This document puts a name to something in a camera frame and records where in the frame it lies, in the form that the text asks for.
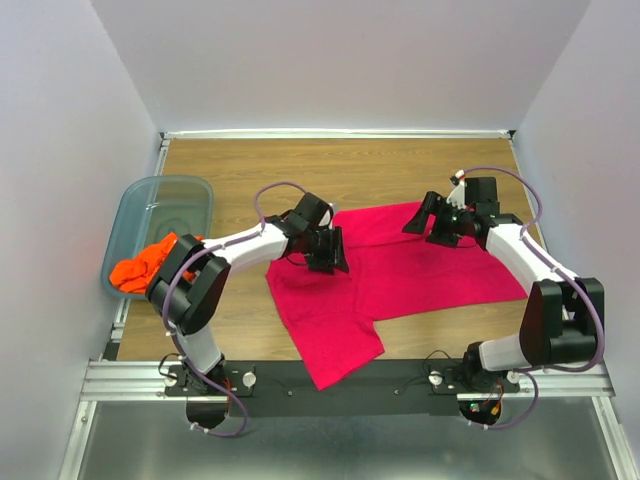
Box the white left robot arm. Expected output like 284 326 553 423
145 192 349 395

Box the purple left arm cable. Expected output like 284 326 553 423
162 180 314 439

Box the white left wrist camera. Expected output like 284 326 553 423
319 203 334 227

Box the orange t-shirt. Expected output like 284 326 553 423
108 233 178 294

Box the pink t-shirt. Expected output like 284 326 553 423
266 202 527 390

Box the clear plastic bin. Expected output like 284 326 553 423
100 175 214 300

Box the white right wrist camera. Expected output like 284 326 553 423
446 170 467 209

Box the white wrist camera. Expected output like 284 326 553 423
319 203 334 227
446 170 467 209

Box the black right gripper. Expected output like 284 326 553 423
401 191 473 250

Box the aluminium front frame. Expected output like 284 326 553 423
60 358 639 479

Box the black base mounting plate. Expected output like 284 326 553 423
159 357 520 420

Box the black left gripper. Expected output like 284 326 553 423
302 226 350 276

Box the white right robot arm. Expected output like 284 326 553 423
403 170 605 392

